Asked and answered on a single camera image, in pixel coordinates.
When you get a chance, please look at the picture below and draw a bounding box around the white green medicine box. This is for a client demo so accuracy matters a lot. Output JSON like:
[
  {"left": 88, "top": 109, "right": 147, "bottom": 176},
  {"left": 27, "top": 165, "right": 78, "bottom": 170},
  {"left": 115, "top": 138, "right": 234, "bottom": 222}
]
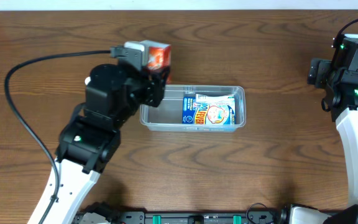
[{"left": 194, "top": 94, "right": 235, "bottom": 105}]

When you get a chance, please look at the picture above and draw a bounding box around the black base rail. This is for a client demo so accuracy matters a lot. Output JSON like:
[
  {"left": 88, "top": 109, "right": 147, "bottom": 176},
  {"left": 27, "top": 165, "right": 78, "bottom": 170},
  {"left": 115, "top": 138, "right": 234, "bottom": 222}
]
[{"left": 72, "top": 203, "right": 289, "bottom": 224}]

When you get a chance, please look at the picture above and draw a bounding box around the clear plastic container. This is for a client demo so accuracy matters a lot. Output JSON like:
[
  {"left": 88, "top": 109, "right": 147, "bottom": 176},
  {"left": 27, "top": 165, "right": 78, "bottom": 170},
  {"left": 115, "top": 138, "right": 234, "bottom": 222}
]
[{"left": 140, "top": 85, "right": 246, "bottom": 132}]

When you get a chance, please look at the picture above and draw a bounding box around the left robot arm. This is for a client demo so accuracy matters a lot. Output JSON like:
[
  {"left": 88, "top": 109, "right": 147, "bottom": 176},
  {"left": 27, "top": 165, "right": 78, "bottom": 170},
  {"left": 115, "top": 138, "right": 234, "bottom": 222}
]
[{"left": 29, "top": 63, "right": 170, "bottom": 223}]

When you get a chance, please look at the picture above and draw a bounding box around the dark syrup bottle white cap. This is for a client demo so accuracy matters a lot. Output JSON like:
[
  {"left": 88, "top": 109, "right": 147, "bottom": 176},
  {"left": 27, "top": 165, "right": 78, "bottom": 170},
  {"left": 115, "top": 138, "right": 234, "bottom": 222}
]
[{"left": 85, "top": 77, "right": 91, "bottom": 85}]

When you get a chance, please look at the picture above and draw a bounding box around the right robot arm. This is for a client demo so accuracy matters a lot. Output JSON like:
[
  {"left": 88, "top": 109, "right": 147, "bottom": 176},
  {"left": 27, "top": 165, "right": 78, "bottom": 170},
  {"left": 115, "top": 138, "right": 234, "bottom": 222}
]
[{"left": 276, "top": 34, "right": 358, "bottom": 223}]

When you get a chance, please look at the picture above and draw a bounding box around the red Panadol ActiFast box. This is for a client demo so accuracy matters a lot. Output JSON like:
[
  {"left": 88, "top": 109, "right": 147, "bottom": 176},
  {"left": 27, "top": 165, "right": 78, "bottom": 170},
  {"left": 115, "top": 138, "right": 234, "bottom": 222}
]
[{"left": 144, "top": 40, "right": 172, "bottom": 71}]

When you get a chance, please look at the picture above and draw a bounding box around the blue KoolFever box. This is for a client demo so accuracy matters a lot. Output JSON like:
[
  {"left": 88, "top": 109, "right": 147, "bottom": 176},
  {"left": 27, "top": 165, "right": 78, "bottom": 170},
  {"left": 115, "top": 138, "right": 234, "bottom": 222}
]
[{"left": 182, "top": 95, "right": 236, "bottom": 125}]

